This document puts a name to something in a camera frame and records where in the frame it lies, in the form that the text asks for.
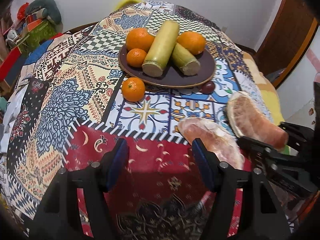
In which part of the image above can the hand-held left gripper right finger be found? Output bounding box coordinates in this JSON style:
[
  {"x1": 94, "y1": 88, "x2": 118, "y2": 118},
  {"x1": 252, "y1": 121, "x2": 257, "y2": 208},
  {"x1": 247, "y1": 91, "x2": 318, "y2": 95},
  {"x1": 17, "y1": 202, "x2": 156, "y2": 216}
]
[{"x1": 192, "y1": 138, "x2": 292, "y2": 240}]

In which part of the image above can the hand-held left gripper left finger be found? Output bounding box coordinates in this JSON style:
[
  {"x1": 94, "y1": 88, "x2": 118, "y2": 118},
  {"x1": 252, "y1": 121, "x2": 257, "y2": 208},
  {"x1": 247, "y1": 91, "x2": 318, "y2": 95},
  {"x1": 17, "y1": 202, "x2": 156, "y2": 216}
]
[{"x1": 25, "y1": 138, "x2": 130, "y2": 240}]

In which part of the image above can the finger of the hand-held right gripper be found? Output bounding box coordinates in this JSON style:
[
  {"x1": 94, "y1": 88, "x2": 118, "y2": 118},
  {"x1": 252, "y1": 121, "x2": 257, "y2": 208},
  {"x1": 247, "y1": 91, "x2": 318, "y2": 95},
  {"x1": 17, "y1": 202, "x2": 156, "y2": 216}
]
[
  {"x1": 237, "y1": 136, "x2": 319, "y2": 199},
  {"x1": 279, "y1": 122, "x2": 320, "y2": 156}
]

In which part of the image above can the pink pomelo segment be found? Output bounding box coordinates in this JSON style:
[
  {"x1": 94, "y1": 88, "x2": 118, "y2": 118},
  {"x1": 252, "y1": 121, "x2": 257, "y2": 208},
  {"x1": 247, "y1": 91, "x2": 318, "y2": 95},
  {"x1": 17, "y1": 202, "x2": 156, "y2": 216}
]
[
  {"x1": 226, "y1": 91, "x2": 289, "y2": 152},
  {"x1": 177, "y1": 117, "x2": 245, "y2": 171}
]

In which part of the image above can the small mandarin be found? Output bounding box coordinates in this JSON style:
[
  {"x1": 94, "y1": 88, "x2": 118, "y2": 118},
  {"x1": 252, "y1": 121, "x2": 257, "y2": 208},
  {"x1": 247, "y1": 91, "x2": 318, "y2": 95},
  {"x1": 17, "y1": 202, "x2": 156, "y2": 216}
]
[
  {"x1": 126, "y1": 48, "x2": 148, "y2": 68},
  {"x1": 121, "y1": 77, "x2": 146, "y2": 102}
]

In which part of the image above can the purple ceramic plate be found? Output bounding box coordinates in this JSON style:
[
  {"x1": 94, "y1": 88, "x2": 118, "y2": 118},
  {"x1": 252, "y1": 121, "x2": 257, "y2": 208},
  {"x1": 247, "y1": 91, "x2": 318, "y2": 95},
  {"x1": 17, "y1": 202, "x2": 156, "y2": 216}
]
[{"x1": 118, "y1": 34, "x2": 216, "y2": 89}]

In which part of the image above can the short sugarcane piece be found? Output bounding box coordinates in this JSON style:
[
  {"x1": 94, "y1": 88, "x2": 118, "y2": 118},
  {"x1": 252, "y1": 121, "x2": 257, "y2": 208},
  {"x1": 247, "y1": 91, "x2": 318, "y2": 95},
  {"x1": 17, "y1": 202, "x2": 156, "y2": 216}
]
[{"x1": 171, "y1": 42, "x2": 201, "y2": 76}]

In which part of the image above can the long sugarcane piece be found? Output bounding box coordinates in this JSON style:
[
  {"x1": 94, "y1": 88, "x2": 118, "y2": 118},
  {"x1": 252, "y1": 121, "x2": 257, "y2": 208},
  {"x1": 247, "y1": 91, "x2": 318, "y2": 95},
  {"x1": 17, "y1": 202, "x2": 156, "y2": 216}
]
[{"x1": 142, "y1": 20, "x2": 180, "y2": 77}]

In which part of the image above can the large orange with white sticker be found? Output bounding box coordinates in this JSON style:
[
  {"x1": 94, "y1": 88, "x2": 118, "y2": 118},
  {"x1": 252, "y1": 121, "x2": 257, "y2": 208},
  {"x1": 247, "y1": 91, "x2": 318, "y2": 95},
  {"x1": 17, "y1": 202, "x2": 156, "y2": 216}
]
[{"x1": 125, "y1": 28, "x2": 155, "y2": 52}]

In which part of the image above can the yellow blanket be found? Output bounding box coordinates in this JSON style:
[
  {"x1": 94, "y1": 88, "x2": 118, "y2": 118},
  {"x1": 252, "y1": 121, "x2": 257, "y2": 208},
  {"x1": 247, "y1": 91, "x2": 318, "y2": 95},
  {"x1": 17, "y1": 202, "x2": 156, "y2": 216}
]
[{"x1": 240, "y1": 50, "x2": 286, "y2": 127}]

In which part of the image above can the patchwork patterned tablecloth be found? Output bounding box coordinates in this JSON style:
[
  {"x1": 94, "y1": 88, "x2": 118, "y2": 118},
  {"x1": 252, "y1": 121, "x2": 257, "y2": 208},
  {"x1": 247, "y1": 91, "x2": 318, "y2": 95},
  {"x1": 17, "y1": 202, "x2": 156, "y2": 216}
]
[{"x1": 0, "y1": 1, "x2": 283, "y2": 240}]

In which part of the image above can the dark red plum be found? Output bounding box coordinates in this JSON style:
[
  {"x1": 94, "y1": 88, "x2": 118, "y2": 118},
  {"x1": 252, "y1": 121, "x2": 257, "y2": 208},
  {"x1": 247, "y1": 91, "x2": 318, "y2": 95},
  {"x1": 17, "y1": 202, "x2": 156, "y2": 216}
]
[{"x1": 201, "y1": 81, "x2": 215, "y2": 94}]

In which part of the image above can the wooden door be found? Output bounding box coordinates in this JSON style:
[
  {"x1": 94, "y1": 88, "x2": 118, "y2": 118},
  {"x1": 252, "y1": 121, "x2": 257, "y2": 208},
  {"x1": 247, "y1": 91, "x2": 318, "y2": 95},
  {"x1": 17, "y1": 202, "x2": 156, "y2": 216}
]
[{"x1": 252, "y1": 0, "x2": 319, "y2": 75}]

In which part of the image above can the white cloth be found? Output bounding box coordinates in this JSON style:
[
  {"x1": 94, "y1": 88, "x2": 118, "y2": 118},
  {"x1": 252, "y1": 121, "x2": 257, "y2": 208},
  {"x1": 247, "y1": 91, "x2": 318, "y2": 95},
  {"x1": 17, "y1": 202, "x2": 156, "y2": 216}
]
[{"x1": 0, "y1": 97, "x2": 18, "y2": 155}]

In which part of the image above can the blue cloth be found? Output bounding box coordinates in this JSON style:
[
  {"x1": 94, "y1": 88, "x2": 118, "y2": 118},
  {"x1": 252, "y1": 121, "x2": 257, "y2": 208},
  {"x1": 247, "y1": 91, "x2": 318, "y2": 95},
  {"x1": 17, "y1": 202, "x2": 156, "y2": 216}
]
[{"x1": 24, "y1": 39, "x2": 54, "y2": 66}]

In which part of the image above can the red box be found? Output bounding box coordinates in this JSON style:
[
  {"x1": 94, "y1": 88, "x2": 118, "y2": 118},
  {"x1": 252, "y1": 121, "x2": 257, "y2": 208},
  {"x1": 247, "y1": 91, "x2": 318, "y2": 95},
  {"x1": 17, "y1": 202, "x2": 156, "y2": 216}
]
[{"x1": 0, "y1": 46, "x2": 23, "y2": 81}]

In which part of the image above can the green patterned box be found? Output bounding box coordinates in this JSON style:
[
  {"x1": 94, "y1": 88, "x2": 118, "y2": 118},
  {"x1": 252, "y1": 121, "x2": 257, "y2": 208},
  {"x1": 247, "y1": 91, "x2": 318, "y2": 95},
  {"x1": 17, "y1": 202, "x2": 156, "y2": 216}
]
[{"x1": 17, "y1": 20, "x2": 54, "y2": 53}]

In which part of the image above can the orange box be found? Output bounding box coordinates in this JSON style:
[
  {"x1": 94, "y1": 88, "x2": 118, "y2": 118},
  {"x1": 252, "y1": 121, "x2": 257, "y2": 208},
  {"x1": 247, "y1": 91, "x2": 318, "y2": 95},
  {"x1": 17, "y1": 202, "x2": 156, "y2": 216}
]
[{"x1": 25, "y1": 14, "x2": 43, "y2": 30}]

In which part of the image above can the red plastic bag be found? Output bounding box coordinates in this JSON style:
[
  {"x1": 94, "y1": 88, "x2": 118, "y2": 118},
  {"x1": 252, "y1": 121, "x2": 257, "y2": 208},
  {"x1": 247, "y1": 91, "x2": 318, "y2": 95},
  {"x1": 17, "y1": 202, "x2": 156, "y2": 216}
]
[{"x1": 17, "y1": 2, "x2": 30, "y2": 20}]

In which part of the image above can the dark wooden bed frame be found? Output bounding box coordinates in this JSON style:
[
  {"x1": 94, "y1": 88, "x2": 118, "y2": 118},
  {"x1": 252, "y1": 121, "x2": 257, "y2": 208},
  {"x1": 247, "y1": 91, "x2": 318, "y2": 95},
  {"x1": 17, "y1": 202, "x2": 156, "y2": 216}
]
[{"x1": 62, "y1": 22, "x2": 100, "y2": 34}]

